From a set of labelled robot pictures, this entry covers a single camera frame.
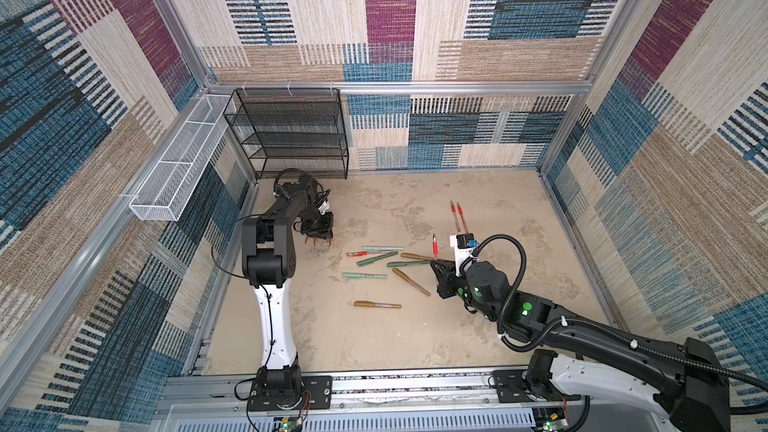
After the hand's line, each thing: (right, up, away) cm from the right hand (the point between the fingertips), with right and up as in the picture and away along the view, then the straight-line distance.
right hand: (433, 268), depth 76 cm
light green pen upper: (-13, +1, +24) cm, 27 cm away
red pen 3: (-19, 0, +23) cm, 30 cm away
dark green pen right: (-5, -3, +19) cm, 20 cm away
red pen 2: (+15, +13, +33) cm, 38 cm away
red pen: (+12, +14, +33) cm, 38 cm away
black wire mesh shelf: (-46, +41, +33) cm, 70 cm away
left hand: (-31, +7, +26) cm, 41 cm away
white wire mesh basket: (-79, +20, +17) cm, 83 cm away
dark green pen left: (-15, -2, +21) cm, 26 cm away
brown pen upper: (-5, -1, +21) cm, 22 cm away
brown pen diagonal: (-5, -8, +16) cm, 18 cm away
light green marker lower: (-21, -6, +16) cm, 27 cm away
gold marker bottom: (-15, -13, +12) cm, 23 cm away
